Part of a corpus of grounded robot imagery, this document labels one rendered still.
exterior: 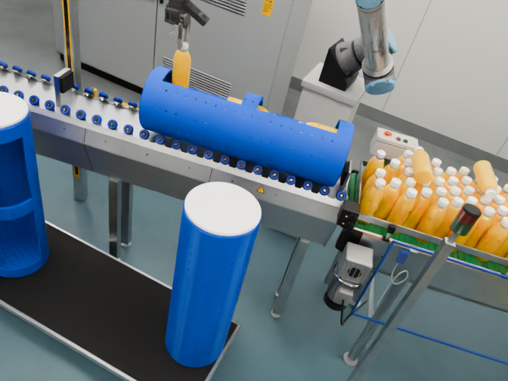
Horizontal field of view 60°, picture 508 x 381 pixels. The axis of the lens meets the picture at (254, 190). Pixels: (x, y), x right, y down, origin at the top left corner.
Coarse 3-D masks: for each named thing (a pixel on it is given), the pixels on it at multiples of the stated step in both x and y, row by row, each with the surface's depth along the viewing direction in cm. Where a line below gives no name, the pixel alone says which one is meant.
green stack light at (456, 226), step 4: (456, 216) 152; (456, 220) 152; (452, 224) 154; (456, 224) 152; (460, 224) 150; (452, 228) 153; (456, 228) 152; (460, 228) 151; (464, 228) 150; (468, 228) 150; (456, 232) 152; (460, 232) 151; (464, 232) 151; (468, 232) 152
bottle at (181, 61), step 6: (180, 54) 177; (186, 54) 178; (174, 60) 179; (180, 60) 178; (186, 60) 178; (174, 66) 180; (180, 66) 179; (186, 66) 180; (174, 72) 182; (180, 72) 181; (186, 72) 182; (174, 78) 183; (180, 78) 182; (186, 78) 183; (180, 84) 184; (186, 84) 185
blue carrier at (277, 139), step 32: (160, 96) 180; (192, 96) 179; (256, 96) 185; (160, 128) 187; (192, 128) 182; (224, 128) 179; (256, 128) 178; (288, 128) 177; (352, 128) 180; (256, 160) 186; (288, 160) 180; (320, 160) 177
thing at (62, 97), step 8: (64, 72) 198; (72, 72) 200; (56, 80) 195; (64, 80) 196; (72, 80) 202; (56, 88) 198; (64, 88) 198; (56, 96) 200; (64, 96) 203; (72, 96) 210; (56, 104) 203
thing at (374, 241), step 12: (336, 240) 190; (348, 240) 187; (360, 240) 185; (372, 240) 184; (396, 240) 184; (384, 252) 186; (360, 288) 260; (372, 324) 216; (360, 336) 226; (360, 348) 229; (348, 360) 238
